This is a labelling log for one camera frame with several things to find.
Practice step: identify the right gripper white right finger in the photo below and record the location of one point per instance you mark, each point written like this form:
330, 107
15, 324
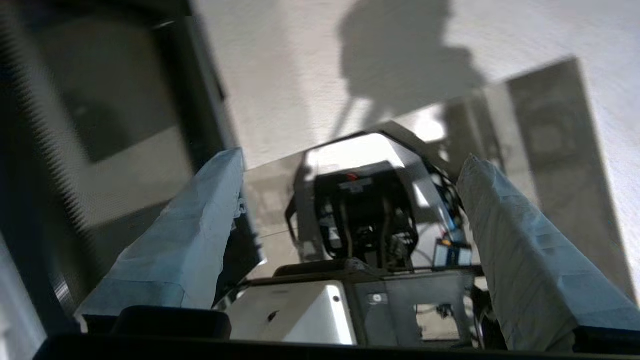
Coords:
525, 260

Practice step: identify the silver black robot base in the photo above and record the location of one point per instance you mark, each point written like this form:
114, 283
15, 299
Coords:
360, 210

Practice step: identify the black glass microwave door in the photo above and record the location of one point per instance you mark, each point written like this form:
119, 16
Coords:
100, 125

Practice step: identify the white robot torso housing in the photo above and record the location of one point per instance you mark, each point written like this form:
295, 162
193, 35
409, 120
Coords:
290, 310

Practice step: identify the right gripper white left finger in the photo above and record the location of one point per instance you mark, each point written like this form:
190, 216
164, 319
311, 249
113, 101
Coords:
185, 240

